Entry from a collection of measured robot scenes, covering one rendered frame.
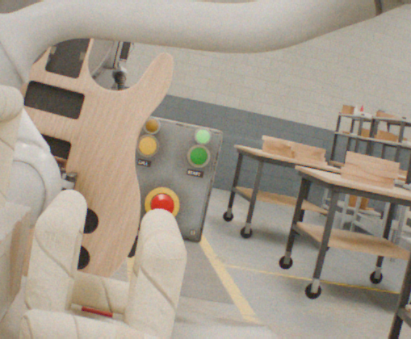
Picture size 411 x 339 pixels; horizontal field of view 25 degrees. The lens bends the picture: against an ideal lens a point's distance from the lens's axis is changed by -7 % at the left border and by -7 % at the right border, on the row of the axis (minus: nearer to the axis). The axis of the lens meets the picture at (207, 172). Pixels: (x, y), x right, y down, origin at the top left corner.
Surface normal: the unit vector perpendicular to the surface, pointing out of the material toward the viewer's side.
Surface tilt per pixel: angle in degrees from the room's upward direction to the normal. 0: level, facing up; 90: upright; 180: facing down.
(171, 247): 57
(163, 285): 90
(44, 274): 90
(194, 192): 90
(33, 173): 79
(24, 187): 85
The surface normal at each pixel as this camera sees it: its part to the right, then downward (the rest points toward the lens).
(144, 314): -0.37, -0.03
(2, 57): 0.34, 0.11
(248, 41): 0.15, 0.59
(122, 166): 0.13, 0.04
